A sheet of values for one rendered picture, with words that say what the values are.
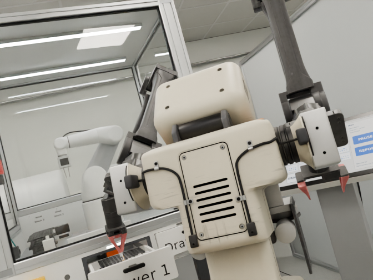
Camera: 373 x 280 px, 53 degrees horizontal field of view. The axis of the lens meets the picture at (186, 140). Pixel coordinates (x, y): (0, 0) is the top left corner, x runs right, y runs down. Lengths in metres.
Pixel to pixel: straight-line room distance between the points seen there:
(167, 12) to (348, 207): 1.22
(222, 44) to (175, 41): 3.68
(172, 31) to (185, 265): 1.09
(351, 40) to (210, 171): 1.98
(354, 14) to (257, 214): 1.98
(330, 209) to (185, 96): 1.14
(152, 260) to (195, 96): 0.71
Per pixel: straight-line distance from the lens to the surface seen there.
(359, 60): 2.56
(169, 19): 1.89
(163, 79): 1.22
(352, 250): 1.85
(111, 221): 1.38
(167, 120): 0.79
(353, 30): 2.57
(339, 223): 1.82
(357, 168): 1.67
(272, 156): 0.71
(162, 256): 1.35
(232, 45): 5.56
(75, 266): 1.65
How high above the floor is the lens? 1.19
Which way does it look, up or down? 3 degrees up
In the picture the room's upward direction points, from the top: 15 degrees counter-clockwise
